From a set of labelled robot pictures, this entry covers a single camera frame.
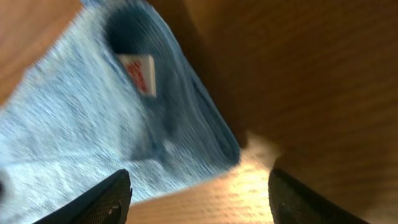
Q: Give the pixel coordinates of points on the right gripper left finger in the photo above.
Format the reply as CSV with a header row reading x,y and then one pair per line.
x,y
106,203

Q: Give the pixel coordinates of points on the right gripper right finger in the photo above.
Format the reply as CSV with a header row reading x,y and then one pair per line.
x,y
292,202

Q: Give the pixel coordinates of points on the blue microfiber cloth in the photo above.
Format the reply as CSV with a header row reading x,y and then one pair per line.
x,y
114,92

